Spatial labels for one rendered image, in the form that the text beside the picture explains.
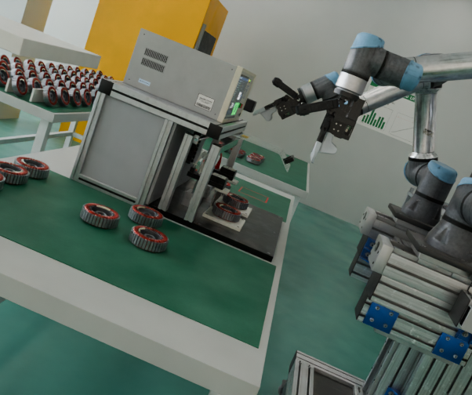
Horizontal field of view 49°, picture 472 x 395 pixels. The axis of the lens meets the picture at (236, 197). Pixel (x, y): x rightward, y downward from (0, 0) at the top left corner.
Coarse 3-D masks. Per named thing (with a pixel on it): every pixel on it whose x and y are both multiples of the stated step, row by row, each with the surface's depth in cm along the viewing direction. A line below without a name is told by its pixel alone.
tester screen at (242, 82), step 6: (240, 78) 184; (246, 78) 199; (240, 84) 189; (246, 84) 205; (240, 90) 195; (234, 96) 188; (234, 102) 194; (228, 108) 185; (228, 114) 191; (234, 114) 208
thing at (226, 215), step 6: (216, 204) 196; (222, 204) 199; (216, 210) 194; (222, 210) 192; (228, 210) 198; (234, 210) 200; (222, 216) 192; (228, 216) 192; (234, 216) 193; (240, 216) 196; (234, 222) 196
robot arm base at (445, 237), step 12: (444, 216) 156; (444, 228) 154; (456, 228) 152; (468, 228) 151; (432, 240) 155; (444, 240) 154; (456, 240) 151; (468, 240) 151; (444, 252) 152; (456, 252) 151; (468, 252) 152
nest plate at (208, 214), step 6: (210, 210) 199; (204, 216) 191; (210, 216) 191; (216, 216) 194; (216, 222) 191; (222, 222) 191; (228, 222) 193; (240, 222) 199; (234, 228) 191; (240, 228) 191
